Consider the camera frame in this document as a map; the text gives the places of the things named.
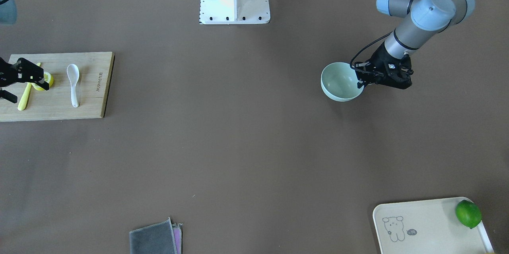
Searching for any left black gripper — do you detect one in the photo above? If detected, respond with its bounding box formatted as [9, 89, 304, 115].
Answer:
[350, 44, 414, 89]

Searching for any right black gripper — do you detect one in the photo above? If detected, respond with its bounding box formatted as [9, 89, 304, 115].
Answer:
[0, 57, 50, 90]

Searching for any white ceramic spoon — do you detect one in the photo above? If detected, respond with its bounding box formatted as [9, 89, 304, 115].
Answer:
[66, 64, 80, 108]

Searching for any mint green bowl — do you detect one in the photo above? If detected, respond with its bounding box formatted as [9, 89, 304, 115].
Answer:
[320, 62, 364, 102]

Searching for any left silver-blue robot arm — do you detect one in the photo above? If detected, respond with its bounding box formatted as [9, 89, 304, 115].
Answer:
[350, 0, 476, 89]

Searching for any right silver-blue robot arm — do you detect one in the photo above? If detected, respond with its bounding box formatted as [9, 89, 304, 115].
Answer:
[0, 0, 50, 103]

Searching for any halved lemon slice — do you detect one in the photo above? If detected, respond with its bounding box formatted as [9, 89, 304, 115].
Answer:
[31, 71, 54, 91]

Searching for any yellow plastic knife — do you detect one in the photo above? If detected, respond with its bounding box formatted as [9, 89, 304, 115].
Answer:
[17, 83, 34, 111]

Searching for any bamboo cutting board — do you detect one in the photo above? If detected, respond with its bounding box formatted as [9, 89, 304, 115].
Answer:
[0, 52, 115, 122]

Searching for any cream serving tray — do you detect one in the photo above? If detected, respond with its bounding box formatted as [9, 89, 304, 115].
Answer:
[372, 197, 494, 254]

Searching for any green lime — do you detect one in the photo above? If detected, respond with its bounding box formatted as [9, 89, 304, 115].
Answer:
[455, 200, 482, 229]

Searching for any grey folded cloth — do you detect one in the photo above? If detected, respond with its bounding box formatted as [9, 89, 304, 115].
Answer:
[129, 218, 183, 254]

